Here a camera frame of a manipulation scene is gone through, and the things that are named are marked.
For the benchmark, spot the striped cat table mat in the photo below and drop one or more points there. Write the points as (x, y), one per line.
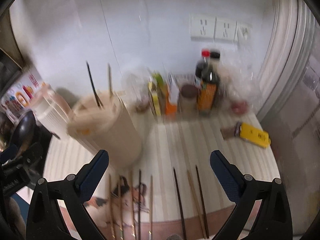
(172, 181)

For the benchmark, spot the beige utensil holder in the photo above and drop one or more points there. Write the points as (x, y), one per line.
(108, 127)

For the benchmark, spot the pink white electric kettle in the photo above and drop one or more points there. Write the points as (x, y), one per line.
(52, 111)

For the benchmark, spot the orange seasoning packet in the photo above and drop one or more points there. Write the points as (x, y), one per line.
(172, 97)

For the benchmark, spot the light wooden chopstick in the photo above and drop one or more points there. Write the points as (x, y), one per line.
(109, 72)

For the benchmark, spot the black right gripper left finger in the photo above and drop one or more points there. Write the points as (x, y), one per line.
(45, 220)

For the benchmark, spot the dark brown chopstick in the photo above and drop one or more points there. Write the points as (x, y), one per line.
(97, 99)

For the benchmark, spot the yellow box cutter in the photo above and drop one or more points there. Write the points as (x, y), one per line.
(252, 135)

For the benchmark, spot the orange label sauce bottle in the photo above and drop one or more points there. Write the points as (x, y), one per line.
(209, 85)

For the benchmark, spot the yellow green seasoning packet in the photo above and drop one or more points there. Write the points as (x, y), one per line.
(157, 89)

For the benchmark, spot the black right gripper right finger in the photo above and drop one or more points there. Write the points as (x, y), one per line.
(273, 220)

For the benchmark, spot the red cap dark bottle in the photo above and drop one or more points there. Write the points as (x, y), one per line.
(205, 54)

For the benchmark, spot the brown lid jar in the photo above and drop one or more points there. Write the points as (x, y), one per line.
(188, 97)

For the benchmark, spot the black frying pan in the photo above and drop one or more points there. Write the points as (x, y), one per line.
(23, 133)

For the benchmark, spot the black cap sauce bottle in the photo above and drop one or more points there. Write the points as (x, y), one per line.
(216, 66)

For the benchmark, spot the white wall socket panel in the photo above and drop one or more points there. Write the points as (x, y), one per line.
(212, 28)

